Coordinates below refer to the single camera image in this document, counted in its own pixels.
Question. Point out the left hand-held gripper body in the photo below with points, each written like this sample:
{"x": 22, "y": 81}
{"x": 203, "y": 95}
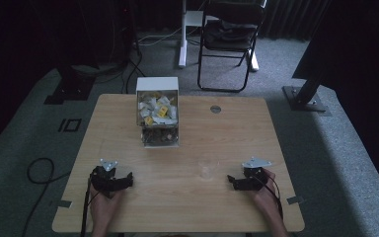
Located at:
{"x": 102, "y": 179}

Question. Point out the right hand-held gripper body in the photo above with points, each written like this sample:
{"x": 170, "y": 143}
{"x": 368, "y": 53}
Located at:
{"x": 254, "y": 176}

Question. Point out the person's right hand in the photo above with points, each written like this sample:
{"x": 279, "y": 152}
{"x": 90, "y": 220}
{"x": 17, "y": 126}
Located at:
{"x": 265, "y": 197}

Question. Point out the person's left hand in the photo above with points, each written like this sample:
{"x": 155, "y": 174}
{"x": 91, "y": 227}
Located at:
{"x": 104, "y": 207}

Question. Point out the clear glass cup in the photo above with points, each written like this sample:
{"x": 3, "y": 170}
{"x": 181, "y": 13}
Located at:
{"x": 208, "y": 169}

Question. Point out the grey tape piece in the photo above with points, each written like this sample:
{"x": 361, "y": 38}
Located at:
{"x": 295, "y": 199}
{"x": 64, "y": 203}

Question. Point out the pile of dark sachets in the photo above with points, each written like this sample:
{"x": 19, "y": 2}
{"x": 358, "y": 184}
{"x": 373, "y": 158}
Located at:
{"x": 159, "y": 136}

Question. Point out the round grey table grommet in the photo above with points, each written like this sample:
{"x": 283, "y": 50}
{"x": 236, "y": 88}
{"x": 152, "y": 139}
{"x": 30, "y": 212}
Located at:
{"x": 215, "y": 109}

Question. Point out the pile of white yellow sachets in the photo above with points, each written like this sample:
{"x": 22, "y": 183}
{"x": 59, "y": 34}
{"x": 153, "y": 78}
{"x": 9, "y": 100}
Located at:
{"x": 158, "y": 110}

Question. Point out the clear box of snacks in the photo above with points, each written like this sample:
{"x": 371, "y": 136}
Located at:
{"x": 157, "y": 85}

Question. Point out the black folding chair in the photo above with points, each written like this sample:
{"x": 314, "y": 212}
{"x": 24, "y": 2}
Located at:
{"x": 228, "y": 49}

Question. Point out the dark cloth on chair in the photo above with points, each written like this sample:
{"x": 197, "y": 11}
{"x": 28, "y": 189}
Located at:
{"x": 230, "y": 31}

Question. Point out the dark curtain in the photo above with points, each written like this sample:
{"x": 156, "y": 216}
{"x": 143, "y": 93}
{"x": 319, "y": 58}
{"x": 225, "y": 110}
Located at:
{"x": 289, "y": 16}

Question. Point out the black slanted stand with base plate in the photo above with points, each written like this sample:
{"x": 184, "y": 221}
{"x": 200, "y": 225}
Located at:
{"x": 306, "y": 95}

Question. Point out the white desk leg frame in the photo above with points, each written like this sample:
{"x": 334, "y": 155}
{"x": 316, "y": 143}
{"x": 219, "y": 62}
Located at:
{"x": 183, "y": 39}

